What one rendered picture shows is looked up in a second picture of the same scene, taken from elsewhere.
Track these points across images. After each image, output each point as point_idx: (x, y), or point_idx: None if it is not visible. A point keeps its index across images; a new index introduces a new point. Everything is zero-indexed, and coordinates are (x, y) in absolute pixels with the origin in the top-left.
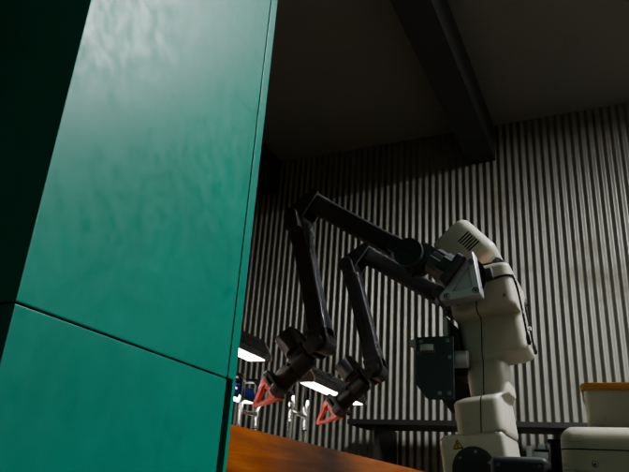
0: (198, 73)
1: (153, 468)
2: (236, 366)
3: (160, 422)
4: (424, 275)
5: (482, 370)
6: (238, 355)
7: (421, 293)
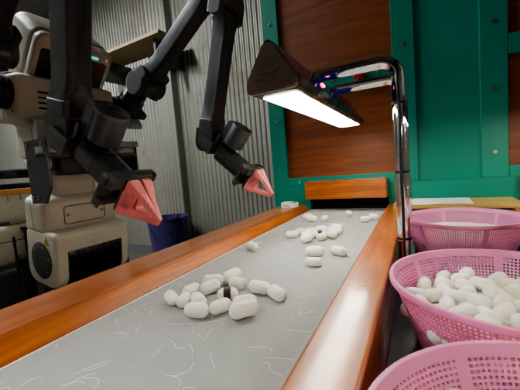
0: None
1: None
2: (274, 181)
3: None
4: (131, 94)
5: None
6: (273, 176)
7: (11, 18)
